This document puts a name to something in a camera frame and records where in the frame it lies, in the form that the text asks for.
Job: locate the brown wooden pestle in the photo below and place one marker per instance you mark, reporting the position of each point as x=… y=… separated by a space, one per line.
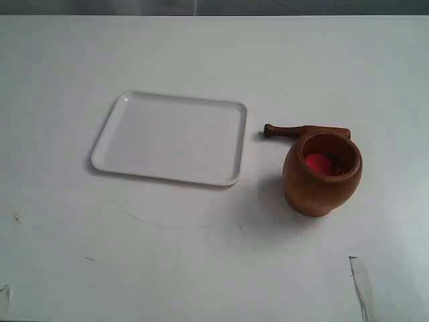
x=270 y=131

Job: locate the brown wooden mortar bowl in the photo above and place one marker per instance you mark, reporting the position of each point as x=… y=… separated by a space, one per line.
x=312 y=193

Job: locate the red ball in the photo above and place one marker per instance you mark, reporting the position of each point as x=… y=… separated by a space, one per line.
x=320 y=163

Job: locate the white rectangular plastic tray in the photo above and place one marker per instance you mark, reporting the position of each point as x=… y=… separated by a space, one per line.
x=168 y=137

